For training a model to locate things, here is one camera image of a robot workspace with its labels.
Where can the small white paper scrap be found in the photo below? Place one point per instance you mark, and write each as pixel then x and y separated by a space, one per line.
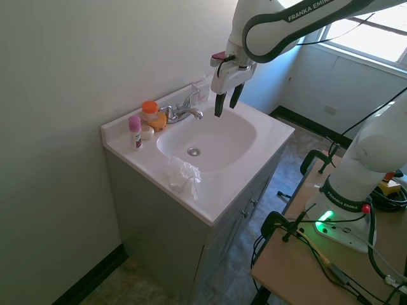
pixel 313 185

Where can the chrome sink drain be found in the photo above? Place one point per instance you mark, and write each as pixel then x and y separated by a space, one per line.
pixel 194 151

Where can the white wall outlet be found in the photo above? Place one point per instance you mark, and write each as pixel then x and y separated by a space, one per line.
pixel 331 110

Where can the window with white frame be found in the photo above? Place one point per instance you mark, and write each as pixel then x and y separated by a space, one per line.
pixel 365 35

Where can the yellow emergency stop box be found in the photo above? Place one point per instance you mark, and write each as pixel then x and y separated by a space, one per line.
pixel 392 187

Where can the black table clamp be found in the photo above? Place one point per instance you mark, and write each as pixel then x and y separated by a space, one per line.
pixel 310 157
pixel 270 220

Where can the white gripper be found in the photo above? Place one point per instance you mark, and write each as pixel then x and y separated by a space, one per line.
pixel 229 77

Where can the grey vanity cabinet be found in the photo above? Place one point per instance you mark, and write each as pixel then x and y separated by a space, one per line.
pixel 165 228

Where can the black baseboard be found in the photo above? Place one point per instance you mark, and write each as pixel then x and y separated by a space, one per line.
pixel 305 122
pixel 92 273

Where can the small round white jar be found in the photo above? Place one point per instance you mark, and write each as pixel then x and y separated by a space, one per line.
pixel 147 132

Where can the orange plastic container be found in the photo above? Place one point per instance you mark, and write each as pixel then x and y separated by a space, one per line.
pixel 159 123

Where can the white sink vanity top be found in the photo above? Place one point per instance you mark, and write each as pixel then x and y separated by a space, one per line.
pixel 248 165

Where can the pink cap deodorant stick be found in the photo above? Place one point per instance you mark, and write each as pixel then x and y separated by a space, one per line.
pixel 135 133

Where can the clear jar with orange lid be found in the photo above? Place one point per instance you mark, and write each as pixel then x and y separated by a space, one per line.
pixel 150 109

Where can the white tissue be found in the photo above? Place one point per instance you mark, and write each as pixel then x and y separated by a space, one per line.
pixel 187 173

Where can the metal cabinet knob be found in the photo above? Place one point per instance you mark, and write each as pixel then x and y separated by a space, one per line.
pixel 253 201
pixel 245 213

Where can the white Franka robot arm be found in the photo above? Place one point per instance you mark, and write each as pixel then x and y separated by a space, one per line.
pixel 359 149

